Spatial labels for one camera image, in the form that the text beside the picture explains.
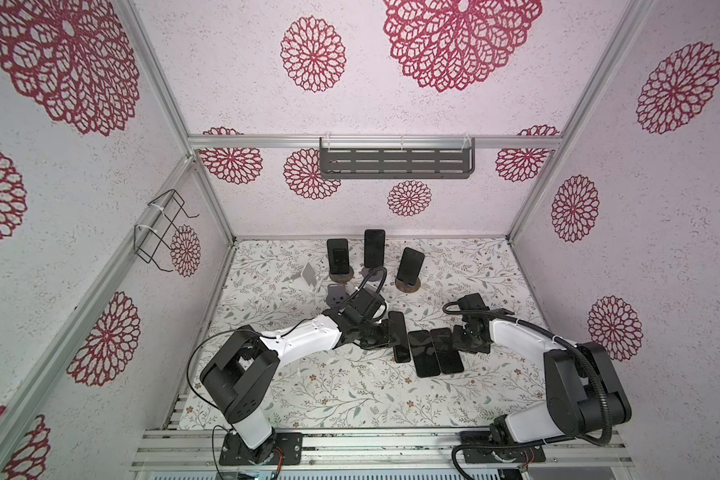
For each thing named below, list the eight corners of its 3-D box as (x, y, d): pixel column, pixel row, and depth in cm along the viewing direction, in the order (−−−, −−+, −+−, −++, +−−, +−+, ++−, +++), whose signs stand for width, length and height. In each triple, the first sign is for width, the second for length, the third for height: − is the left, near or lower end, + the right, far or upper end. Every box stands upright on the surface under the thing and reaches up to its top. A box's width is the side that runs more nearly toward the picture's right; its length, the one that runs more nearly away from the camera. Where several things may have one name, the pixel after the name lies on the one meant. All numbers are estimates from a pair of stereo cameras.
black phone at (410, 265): (396, 285, 109) (401, 251, 94) (400, 280, 110) (406, 245, 96) (412, 294, 106) (421, 260, 92) (416, 288, 108) (425, 253, 94)
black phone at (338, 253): (331, 280, 110) (327, 245, 95) (332, 263, 115) (328, 227, 100) (349, 280, 110) (347, 245, 95) (349, 263, 115) (348, 227, 100)
